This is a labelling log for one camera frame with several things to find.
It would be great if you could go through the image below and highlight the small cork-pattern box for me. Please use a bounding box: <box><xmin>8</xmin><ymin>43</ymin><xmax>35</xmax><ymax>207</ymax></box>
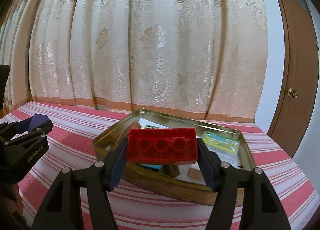
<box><xmin>187</xmin><ymin>168</ymin><xmax>204</xmax><ymax>179</ymax></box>

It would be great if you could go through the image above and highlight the purple plastic block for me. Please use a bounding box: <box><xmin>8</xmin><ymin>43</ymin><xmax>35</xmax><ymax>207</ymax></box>
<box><xmin>27</xmin><ymin>113</ymin><xmax>50</xmax><ymax>132</ymax></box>

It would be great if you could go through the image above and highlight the teal building block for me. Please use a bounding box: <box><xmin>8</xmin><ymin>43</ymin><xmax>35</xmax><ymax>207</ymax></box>
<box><xmin>136</xmin><ymin>164</ymin><xmax>162</xmax><ymax>173</ymax></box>

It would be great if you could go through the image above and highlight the pink striped tablecloth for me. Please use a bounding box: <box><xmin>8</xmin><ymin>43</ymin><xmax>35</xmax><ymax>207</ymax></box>
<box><xmin>0</xmin><ymin>100</ymin><xmax>315</xmax><ymax>230</ymax></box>

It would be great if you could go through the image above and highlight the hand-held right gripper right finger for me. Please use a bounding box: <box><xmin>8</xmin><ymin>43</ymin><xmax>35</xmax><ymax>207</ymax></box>
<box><xmin>196</xmin><ymin>138</ymin><xmax>292</xmax><ymax>230</ymax></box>

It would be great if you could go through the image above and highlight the brown comb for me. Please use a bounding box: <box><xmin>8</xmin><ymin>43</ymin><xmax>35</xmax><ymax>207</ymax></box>
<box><xmin>162</xmin><ymin>165</ymin><xmax>181</xmax><ymax>177</ymax></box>

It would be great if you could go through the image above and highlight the red building block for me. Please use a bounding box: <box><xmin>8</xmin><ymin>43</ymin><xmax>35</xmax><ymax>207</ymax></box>
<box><xmin>126</xmin><ymin>128</ymin><xmax>199</xmax><ymax>165</ymax></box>

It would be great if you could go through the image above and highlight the cream floral curtain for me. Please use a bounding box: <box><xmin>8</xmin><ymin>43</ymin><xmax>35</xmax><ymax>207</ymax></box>
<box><xmin>0</xmin><ymin>0</ymin><xmax>269</xmax><ymax>123</ymax></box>

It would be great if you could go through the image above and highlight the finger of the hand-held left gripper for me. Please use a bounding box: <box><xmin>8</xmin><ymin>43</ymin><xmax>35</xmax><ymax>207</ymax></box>
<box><xmin>2</xmin><ymin>120</ymin><xmax>53</xmax><ymax>170</ymax></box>
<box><xmin>0</xmin><ymin>117</ymin><xmax>35</xmax><ymax>143</ymax></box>

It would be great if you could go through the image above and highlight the brown wooden door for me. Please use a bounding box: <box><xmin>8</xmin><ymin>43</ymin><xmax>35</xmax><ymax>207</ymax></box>
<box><xmin>266</xmin><ymin>0</ymin><xmax>320</xmax><ymax>161</ymax></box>

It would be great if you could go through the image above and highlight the gold tin box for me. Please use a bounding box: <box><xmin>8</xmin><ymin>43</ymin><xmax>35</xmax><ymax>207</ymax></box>
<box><xmin>93</xmin><ymin>108</ymin><xmax>257</xmax><ymax>207</ymax></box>

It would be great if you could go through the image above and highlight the clear box with green label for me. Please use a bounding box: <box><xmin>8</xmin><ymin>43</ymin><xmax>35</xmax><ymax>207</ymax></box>
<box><xmin>201</xmin><ymin>130</ymin><xmax>241</xmax><ymax>156</ymax></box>

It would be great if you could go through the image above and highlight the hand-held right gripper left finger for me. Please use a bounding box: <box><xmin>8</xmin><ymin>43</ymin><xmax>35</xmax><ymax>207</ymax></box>
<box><xmin>30</xmin><ymin>138</ymin><xmax>128</xmax><ymax>230</ymax></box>

